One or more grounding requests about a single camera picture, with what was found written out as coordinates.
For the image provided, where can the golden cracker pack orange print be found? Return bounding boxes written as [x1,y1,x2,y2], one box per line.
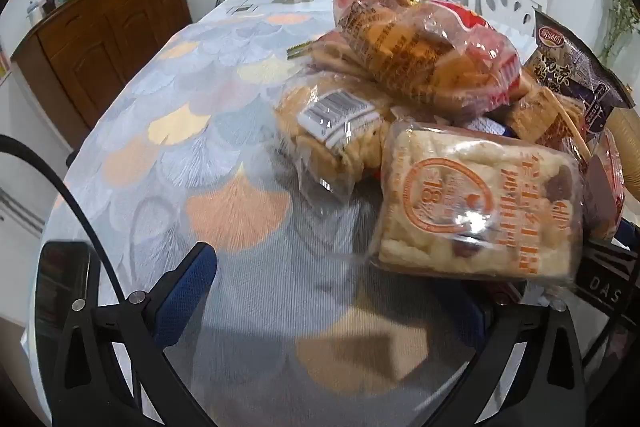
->
[502,82,593,162]

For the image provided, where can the dried flower bunch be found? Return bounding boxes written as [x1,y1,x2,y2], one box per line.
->
[600,0,640,62]

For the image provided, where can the black cable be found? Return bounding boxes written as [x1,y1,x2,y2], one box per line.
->
[0,134,128,308]

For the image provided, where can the clear pack of beige biscuits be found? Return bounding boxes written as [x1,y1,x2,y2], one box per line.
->
[307,31,373,80]

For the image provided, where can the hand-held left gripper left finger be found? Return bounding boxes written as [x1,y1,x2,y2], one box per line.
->
[50,242,219,427]

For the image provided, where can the pale puffed snack pack orange print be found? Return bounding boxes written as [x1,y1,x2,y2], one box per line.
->
[370,119,587,284]

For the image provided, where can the golden snack pack barcode label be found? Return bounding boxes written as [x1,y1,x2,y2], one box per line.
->
[274,72,401,204]

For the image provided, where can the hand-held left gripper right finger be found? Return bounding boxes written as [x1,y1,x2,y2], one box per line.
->
[440,279,588,427]

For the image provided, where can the green yellow packet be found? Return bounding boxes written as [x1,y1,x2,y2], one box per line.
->
[286,41,315,60]

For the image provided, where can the clear red-white bag brown biscuits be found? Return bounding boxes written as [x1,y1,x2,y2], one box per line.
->
[332,0,523,118]

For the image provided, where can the black flat device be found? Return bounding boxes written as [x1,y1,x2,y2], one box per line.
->
[35,241,93,340]

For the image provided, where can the beige ribbed cylinder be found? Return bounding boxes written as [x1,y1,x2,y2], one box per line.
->
[606,106,640,200]

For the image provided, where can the brown wooden cabinet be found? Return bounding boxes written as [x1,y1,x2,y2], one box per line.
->
[10,0,193,152]

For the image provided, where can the dark purple snack packet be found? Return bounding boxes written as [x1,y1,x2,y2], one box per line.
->
[522,9,637,135]

